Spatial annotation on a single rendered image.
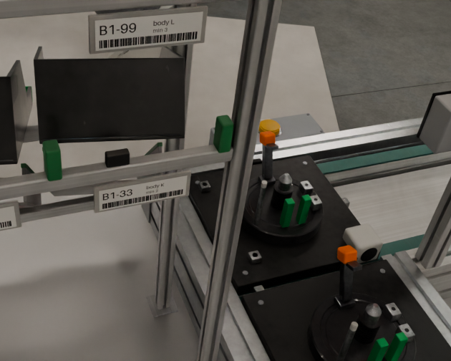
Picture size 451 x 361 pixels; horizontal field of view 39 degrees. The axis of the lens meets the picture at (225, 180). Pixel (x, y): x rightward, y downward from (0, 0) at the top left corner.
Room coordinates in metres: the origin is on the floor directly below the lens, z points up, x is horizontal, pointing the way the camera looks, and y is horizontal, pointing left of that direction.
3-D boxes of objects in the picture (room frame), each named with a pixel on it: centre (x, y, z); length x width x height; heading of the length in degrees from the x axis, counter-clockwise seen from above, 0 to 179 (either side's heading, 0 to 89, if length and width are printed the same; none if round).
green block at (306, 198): (0.71, -0.12, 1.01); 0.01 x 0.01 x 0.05; 27
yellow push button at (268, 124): (0.98, -0.07, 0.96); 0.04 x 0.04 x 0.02
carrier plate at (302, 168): (0.75, -0.09, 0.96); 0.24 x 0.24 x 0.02; 27
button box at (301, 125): (0.98, -0.07, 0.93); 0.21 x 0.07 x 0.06; 117
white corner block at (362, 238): (0.71, -0.22, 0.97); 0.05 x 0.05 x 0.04; 27
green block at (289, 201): (0.70, -0.10, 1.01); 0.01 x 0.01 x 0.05; 27
